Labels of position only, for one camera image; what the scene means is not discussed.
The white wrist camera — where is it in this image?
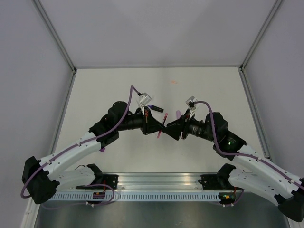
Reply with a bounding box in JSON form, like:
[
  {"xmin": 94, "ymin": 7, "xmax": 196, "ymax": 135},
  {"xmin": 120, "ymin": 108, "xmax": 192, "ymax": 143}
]
[
  {"xmin": 137, "ymin": 93, "xmax": 152, "ymax": 113},
  {"xmin": 185, "ymin": 96, "xmax": 197, "ymax": 118}
]

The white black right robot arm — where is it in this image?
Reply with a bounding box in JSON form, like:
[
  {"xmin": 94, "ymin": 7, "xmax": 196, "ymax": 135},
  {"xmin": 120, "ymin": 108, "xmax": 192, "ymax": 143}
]
[{"xmin": 165, "ymin": 112, "xmax": 304, "ymax": 222}]

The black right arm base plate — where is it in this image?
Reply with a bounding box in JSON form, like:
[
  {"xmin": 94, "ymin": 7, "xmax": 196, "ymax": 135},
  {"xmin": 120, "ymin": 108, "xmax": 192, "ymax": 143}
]
[{"xmin": 198, "ymin": 174, "xmax": 223, "ymax": 190}]

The aluminium frame post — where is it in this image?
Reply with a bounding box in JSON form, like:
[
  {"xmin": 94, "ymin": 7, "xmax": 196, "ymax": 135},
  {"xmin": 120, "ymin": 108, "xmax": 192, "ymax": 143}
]
[
  {"xmin": 239, "ymin": 0, "xmax": 285, "ymax": 72},
  {"xmin": 32, "ymin": 0, "xmax": 77, "ymax": 73}
]

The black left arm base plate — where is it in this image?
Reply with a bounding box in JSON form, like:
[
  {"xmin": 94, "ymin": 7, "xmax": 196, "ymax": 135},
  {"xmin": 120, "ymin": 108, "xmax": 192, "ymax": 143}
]
[{"xmin": 76, "ymin": 174, "xmax": 119, "ymax": 190}]

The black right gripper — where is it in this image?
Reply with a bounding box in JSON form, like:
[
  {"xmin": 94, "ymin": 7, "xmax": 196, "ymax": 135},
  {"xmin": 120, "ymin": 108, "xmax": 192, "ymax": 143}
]
[{"xmin": 161, "ymin": 108, "xmax": 217, "ymax": 143}]

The black purple highlighter pen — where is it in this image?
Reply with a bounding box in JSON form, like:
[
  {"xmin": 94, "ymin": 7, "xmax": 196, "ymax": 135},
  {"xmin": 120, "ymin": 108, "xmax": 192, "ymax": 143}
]
[{"xmin": 148, "ymin": 105, "xmax": 164, "ymax": 113}]

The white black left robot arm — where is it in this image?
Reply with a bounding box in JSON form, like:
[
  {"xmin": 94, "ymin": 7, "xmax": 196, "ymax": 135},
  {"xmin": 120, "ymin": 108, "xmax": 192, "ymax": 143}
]
[{"xmin": 21, "ymin": 101, "xmax": 165, "ymax": 204}]

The white slotted cable duct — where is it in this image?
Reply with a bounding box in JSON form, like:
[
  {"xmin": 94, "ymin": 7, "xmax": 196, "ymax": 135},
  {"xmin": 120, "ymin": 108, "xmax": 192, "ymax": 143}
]
[{"xmin": 51, "ymin": 191, "xmax": 220, "ymax": 202}]

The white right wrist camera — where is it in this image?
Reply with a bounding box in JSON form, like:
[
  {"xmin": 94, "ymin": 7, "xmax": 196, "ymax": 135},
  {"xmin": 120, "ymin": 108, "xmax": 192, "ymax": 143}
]
[{"xmin": 185, "ymin": 96, "xmax": 197, "ymax": 118}]

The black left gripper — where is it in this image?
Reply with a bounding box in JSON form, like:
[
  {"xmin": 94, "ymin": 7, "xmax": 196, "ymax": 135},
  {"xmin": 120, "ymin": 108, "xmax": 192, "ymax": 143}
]
[{"xmin": 117, "ymin": 107, "xmax": 165, "ymax": 136}]

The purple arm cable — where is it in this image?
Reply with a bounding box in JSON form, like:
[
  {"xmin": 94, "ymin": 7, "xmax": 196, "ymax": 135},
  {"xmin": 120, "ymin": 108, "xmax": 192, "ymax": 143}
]
[
  {"xmin": 20, "ymin": 85, "xmax": 143, "ymax": 199},
  {"xmin": 193, "ymin": 101, "xmax": 304, "ymax": 185}
]

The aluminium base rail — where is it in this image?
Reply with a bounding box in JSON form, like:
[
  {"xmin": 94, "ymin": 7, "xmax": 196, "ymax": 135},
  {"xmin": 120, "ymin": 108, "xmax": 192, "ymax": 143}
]
[{"xmin": 59, "ymin": 172, "xmax": 283, "ymax": 190}]

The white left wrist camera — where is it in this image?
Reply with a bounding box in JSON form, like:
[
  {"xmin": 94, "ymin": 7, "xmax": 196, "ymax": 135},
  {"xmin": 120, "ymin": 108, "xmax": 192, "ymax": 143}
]
[{"xmin": 137, "ymin": 93, "xmax": 152, "ymax": 113}]

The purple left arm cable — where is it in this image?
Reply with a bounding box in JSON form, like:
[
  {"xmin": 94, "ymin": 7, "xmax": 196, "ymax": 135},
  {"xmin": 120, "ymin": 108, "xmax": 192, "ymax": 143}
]
[{"xmin": 20, "ymin": 85, "xmax": 143, "ymax": 199}]

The aluminium frame post right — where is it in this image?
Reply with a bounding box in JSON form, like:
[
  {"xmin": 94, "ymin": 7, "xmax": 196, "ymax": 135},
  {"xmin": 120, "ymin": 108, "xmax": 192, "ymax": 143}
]
[{"xmin": 239, "ymin": 0, "xmax": 285, "ymax": 72}]

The red transparent pen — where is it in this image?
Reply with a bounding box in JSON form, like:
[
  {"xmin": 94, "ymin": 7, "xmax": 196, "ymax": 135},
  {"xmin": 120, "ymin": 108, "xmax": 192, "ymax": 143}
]
[{"xmin": 157, "ymin": 113, "xmax": 168, "ymax": 139}]

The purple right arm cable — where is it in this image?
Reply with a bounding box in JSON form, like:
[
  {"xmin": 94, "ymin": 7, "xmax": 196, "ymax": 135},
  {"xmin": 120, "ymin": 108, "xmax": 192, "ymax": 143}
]
[{"xmin": 193, "ymin": 101, "xmax": 304, "ymax": 185}]

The aluminium frame post left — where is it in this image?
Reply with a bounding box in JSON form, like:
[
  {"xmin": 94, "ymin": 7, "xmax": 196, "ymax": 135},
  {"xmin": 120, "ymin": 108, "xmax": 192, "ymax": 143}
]
[{"xmin": 32, "ymin": 0, "xmax": 77, "ymax": 73}]

